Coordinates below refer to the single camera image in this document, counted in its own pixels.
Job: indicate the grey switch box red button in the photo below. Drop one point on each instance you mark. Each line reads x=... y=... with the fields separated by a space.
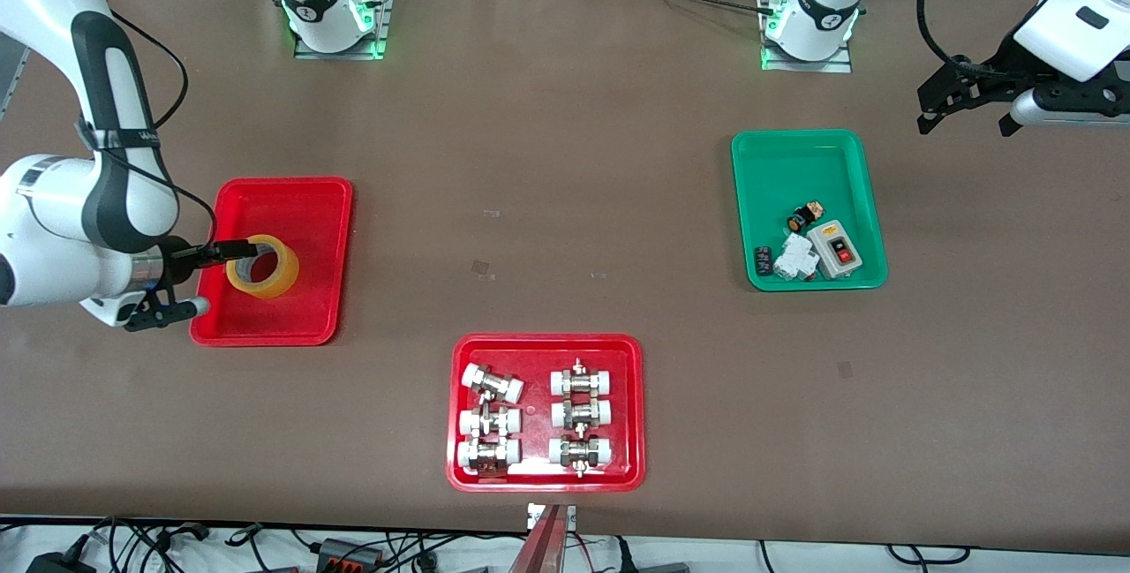
x=834 y=248

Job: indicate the empty red plastic tray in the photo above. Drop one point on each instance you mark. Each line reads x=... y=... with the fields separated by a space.
x=305 y=211

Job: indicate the yellow packing tape roll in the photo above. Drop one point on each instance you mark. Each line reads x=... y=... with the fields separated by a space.
x=282 y=277

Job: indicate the metal pipe fitting white caps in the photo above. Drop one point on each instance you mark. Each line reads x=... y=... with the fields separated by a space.
x=580 y=452
x=488 y=454
x=581 y=414
x=493 y=383
x=490 y=421
x=583 y=380

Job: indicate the small black terminal block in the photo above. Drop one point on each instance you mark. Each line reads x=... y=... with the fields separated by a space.
x=764 y=260

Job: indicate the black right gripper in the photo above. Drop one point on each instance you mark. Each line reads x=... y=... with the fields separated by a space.
x=181 y=256

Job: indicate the white circuit breaker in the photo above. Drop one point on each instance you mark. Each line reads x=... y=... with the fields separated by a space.
x=794 y=257

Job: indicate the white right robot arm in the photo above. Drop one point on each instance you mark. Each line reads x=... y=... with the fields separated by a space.
x=53 y=211

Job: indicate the brown square tape patch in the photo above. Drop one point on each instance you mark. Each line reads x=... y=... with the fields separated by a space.
x=482 y=269

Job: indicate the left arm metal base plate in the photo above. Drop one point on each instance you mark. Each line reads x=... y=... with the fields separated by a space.
x=834 y=65

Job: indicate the black round buzzer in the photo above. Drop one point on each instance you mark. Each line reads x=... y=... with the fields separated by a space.
x=802 y=218

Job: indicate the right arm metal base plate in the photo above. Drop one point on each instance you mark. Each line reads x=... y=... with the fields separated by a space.
x=381 y=17

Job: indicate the black connector box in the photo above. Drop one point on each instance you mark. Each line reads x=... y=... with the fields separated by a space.
x=349 y=553

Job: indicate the red metal bar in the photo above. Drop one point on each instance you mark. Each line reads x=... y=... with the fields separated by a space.
x=543 y=551

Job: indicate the black power adapter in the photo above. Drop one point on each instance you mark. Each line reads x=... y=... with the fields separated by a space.
x=57 y=562

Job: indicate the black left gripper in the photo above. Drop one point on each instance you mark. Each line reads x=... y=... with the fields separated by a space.
x=996 y=70

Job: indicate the red tray holding fittings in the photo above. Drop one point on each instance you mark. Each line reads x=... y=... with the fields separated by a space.
x=538 y=357

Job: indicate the green plastic tray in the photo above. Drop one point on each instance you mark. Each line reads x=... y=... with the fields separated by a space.
x=803 y=176

